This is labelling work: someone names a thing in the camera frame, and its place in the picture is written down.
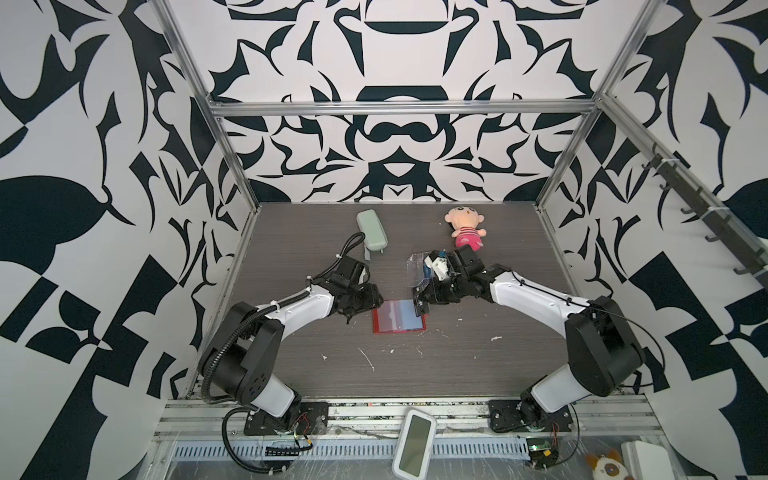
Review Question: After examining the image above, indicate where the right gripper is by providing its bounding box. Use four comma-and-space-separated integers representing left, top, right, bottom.
417, 275, 470, 304

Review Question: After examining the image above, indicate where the red card holder wallet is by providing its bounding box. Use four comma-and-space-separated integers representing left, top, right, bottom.
372, 300, 426, 334

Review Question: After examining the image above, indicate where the clear plastic card box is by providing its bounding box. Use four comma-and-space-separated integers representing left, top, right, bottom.
406, 251, 437, 288

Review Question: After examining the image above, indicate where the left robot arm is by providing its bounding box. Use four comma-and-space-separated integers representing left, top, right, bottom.
198, 256, 383, 418

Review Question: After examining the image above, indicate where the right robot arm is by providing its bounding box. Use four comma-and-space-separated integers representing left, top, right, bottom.
412, 247, 645, 424

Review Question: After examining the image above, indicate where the pink plush doll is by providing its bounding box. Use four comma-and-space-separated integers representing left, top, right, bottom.
444, 206, 487, 251

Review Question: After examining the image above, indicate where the mint green glasses case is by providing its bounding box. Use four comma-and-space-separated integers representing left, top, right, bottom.
356, 209, 388, 252

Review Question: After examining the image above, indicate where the white timer display device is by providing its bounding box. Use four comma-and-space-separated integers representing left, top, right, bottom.
392, 409, 437, 480

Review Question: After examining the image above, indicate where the small green circuit board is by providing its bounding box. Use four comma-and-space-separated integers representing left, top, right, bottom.
526, 438, 559, 470

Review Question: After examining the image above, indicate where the white brown plush toy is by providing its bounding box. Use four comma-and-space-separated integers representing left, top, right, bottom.
585, 449, 634, 480

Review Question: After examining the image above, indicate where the white box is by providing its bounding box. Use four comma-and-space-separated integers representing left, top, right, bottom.
621, 440, 675, 480

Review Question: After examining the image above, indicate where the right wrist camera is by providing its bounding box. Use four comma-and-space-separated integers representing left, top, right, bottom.
424, 252, 451, 281

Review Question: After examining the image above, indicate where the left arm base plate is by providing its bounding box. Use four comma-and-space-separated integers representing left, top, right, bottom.
244, 401, 330, 436

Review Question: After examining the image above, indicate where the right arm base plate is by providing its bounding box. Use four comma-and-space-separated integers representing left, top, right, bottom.
487, 398, 573, 434

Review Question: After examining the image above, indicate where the black corrugated cable conduit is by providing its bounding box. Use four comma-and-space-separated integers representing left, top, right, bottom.
199, 231, 367, 476

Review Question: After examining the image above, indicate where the black coat hook rail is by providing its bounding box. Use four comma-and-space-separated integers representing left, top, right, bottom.
641, 143, 768, 277

